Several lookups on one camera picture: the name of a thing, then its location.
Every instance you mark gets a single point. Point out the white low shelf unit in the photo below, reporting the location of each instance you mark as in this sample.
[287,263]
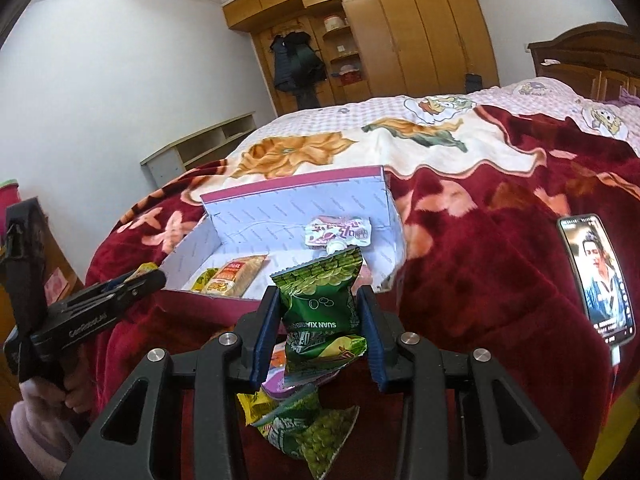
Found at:
[200,147]

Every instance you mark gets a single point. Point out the orange corn snack packet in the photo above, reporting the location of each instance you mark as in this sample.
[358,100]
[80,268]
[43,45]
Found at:
[235,275]

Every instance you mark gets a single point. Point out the pink checkered cartoon bedsheet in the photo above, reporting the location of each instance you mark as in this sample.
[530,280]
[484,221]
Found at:
[525,95]

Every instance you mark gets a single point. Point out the yellow snack packet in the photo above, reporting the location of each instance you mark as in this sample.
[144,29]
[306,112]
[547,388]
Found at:
[255,405]

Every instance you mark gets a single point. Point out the dark bag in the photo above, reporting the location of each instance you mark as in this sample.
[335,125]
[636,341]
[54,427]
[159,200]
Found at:
[473,83]

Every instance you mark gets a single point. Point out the person's left hand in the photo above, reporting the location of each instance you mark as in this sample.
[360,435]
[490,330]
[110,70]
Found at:
[77,385]

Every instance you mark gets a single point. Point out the purple jelly cup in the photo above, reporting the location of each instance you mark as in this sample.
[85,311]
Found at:
[285,385]

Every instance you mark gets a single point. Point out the person's left forearm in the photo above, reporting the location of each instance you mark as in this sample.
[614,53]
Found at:
[40,430]

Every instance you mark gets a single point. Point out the black hanging jacket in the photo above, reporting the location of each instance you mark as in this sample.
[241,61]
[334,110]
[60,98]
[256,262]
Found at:
[282,65]

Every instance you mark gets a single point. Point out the smartphone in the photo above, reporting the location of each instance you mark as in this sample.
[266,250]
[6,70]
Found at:
[595,270]

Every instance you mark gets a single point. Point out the green pea snack packet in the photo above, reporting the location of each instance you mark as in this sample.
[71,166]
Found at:
[320,440]
[320,300]

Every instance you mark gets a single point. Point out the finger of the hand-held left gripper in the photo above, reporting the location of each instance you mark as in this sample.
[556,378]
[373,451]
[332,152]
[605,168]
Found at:
[135,290]
[117,282]

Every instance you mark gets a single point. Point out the red cream floral plush blanket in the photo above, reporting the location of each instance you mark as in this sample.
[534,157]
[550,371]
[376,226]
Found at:
[475,270]

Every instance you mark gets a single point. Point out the pink cardboard box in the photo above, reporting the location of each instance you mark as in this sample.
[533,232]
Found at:
[260,230]

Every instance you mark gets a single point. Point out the dark green hanging jacket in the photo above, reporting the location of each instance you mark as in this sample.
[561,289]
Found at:
[310,62]

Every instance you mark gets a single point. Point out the wooden wardrobe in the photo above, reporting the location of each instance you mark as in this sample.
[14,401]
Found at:
[410,30]

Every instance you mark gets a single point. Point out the red pot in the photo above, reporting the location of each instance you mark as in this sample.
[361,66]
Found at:
[347,75]

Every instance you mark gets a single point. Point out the red cup on cabinet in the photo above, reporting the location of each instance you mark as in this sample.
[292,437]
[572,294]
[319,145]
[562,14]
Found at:
[9,197]

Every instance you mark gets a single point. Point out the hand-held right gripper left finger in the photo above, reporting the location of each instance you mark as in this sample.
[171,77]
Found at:
[265,335]

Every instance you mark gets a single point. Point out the yellow strip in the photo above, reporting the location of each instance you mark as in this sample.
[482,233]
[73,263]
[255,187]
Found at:
[615,435]

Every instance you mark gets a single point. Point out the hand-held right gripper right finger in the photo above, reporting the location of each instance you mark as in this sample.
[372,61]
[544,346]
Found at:
[372,340]

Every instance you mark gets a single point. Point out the white round container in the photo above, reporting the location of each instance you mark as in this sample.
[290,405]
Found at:
[334,23]

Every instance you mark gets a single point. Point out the dark wooden headboard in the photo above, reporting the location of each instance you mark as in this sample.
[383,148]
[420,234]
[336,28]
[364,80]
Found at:
[585,55]

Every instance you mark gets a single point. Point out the yellow lid jelly cup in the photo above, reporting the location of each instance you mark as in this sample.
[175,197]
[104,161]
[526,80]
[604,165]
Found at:
[145,270]

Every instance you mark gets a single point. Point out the purple cloth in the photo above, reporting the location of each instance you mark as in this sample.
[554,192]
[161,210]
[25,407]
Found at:
[631,97]

